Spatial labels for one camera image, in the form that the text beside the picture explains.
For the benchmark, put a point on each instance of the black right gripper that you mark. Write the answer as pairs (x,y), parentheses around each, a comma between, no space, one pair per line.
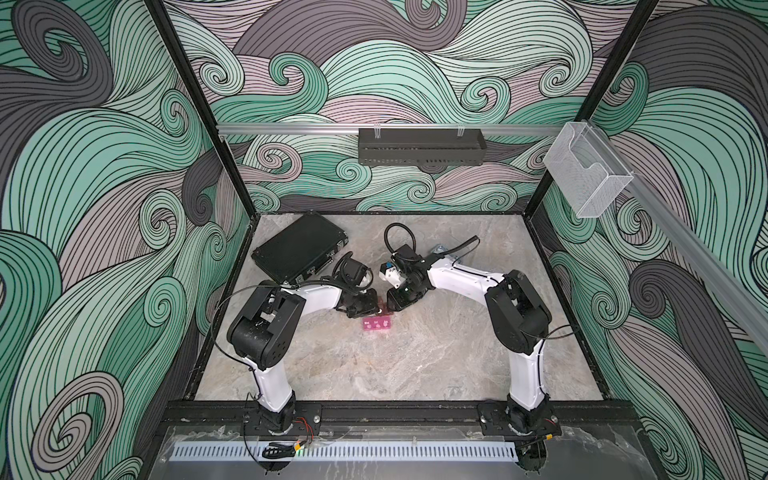
(396,301)

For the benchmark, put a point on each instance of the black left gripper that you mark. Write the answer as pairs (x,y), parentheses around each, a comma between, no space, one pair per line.
(372,306)

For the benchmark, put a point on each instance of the pink three-compartment pillbox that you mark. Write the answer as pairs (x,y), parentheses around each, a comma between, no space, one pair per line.
(376,323)

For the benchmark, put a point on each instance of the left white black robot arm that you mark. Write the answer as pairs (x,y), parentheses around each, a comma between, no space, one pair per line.
(262,332)

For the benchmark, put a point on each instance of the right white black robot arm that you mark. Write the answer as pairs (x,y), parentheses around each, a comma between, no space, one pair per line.
(518,315)

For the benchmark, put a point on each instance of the black hard case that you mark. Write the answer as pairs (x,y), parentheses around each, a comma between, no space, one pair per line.
(301,250)

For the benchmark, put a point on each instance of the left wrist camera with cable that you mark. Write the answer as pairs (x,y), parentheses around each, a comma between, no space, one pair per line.
(351,275)

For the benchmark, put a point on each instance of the black wall-mounted tray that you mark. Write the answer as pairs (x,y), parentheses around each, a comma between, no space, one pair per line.
(421,147)

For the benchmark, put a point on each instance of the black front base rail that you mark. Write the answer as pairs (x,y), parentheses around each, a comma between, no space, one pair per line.
(491,418)

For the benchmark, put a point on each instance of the aluminium wall rail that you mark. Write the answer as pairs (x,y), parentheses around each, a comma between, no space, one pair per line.
(304,128)

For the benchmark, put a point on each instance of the white slotted cable duct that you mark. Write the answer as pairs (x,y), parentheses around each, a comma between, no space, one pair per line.
(433,451)

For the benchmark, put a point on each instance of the clear plastic wall bin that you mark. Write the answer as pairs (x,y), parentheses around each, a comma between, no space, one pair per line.
(588,170)

